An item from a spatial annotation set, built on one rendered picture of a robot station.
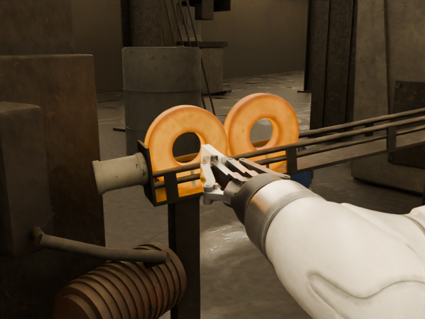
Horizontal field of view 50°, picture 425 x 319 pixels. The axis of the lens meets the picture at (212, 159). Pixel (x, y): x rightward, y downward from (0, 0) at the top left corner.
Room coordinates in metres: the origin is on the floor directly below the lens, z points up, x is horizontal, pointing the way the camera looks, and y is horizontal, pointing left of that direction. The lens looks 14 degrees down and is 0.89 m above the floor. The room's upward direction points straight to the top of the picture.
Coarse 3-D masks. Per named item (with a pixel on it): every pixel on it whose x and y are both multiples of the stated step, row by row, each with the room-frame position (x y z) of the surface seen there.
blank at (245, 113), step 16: (256, 96) 0.86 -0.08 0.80; (272, 96) 0.87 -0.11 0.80; (240, 112) 0.84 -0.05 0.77; (256, 112) 0.85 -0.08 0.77; (272, 112) 0.87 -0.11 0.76; (288, 112) 0.88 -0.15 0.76; (240, 128) 0.84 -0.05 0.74; (288, 128) 0.88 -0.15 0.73; (240, 144) 0.84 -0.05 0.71; (272, 144) 0.88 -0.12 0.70; (256, 160) 0.85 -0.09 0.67
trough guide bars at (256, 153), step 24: (360, 120) 1.00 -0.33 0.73; (384, 120) 1.02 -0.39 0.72; (408, 120) 0.97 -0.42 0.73; (264, 144) 0.91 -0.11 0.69; (288, 144) 0.86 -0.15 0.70; (312, 144) 0.88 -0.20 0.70; (336, 144) 0.90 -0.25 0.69; (168, 168) 0.77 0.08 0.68; (192, 168) 0.79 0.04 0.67; (288, 168) 0.86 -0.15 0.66; (168, 192) 0.77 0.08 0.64
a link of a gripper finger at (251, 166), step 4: (240, 160) 0.66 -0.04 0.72; (244, 160) 0.66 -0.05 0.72; (248, 160) 0.66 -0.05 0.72; (244, 164) 0.65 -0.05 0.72; (248, 164) 0.64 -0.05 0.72; (252, 164) 0.64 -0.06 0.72; (256, 164) 0.64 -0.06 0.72; (248, 168) 0.64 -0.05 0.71; (252, 168) 0.64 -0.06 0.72; (256, 168) 0.63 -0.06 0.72; (260, 168) 0.62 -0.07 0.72; (264, 168) 0.62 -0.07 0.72; (268, 168) 0.62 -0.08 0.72; (260, 172) 0.62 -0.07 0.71; (264, 172) 0.61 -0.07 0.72; (268, 172) 0.61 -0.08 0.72; (272, 172) 0.61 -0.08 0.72; (276, 172) 0.61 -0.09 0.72; (280, 176) 0.60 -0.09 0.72; (284, 176) 0.59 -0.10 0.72; (288, 176) 0.60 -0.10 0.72
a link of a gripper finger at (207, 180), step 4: (200, 164) 0.64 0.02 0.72; (204, 164) 0.64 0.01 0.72; (208, 164) 0.64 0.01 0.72; (204, 168) 0.62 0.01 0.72; (208, 168) 0.62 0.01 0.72; (204, 172) 0.60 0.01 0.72; (208, 172) 0.60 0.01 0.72; (200, 176) 0.63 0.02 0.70; (204, 176) 0.59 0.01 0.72; (208, 176) 0.59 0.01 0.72; (212, 176) 0.59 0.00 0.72; (200, 180) 0.63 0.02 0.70; (204, 180) 0.59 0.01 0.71; (208, 180) 0.57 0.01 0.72; (212, 180) 0.57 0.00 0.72; (204, 184) 0.56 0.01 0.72; (208, 184) 0.55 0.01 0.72; (212, 184) 0.56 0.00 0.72; (204, 188) 0.55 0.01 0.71; (208, 188) 0.55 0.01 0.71; (212, 188) 0.55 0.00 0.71; (204, 200) 0.55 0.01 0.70; (208, 200) 0.55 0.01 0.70; (212, 200) 0.56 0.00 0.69; (208, 204) 0.55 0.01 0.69
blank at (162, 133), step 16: (176, 112) 0.80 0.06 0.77; (192, 112) 0.81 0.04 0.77; (208, 112) 0.82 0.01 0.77; (160, 128) 0.78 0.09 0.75; (176, 128) 0.80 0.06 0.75; (192, 128) 0.81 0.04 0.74; (208, 128) 0.82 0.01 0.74; (224, 128) 0.83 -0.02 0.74; (160, 144) 0.78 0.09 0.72; (224, 144) 0.83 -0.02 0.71; (160, 160) 0.78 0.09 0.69; (192, 160) 0.84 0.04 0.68; (176, 176) 0.80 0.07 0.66
